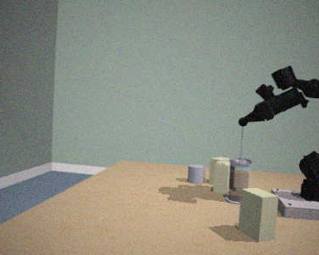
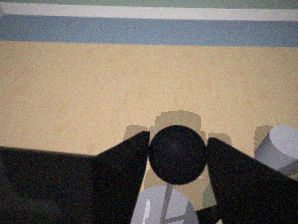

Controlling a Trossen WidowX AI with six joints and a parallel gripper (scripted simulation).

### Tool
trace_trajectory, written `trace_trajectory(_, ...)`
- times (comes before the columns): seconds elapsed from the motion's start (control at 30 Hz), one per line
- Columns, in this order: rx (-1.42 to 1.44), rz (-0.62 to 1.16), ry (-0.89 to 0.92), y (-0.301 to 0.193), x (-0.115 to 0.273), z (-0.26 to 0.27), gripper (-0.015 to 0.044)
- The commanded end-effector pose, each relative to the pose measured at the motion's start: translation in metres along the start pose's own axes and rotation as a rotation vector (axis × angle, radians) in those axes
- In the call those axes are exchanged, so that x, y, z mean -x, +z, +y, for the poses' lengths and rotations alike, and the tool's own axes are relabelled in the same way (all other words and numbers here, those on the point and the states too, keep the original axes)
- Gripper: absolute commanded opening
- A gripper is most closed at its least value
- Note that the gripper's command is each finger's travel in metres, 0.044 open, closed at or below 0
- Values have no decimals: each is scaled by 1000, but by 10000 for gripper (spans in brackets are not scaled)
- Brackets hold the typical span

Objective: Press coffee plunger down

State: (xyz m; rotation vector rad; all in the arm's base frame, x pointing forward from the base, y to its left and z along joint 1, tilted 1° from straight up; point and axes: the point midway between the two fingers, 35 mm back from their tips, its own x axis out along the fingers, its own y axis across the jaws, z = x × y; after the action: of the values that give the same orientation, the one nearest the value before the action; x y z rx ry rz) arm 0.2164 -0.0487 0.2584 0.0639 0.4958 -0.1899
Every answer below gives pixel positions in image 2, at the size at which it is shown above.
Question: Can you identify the grey cylinder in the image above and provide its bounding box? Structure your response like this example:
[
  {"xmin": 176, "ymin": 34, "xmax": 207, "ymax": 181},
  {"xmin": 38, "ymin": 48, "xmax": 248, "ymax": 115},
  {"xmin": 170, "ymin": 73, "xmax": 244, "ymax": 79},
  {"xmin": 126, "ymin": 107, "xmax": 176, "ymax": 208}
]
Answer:
[{"xmin": 254, "ymin": 125, "xmax": 298, "ymax": 176}]

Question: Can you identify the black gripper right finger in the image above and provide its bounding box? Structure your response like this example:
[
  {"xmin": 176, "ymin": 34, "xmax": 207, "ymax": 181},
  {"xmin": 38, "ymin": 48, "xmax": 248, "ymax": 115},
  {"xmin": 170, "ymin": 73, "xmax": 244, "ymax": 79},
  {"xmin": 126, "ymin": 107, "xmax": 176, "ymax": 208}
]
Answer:
[{"xmin": 206, "ymin": 137, "xmax": 298, "ymax": 224}]

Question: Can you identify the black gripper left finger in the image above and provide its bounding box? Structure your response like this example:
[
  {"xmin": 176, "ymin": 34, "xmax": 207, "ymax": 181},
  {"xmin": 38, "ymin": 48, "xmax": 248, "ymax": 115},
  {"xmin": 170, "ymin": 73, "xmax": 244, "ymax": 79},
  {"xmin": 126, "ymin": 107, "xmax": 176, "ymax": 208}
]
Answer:
[{"xmin": 0, "ymin": 131, "xmax": 150, "ymax": 224}]

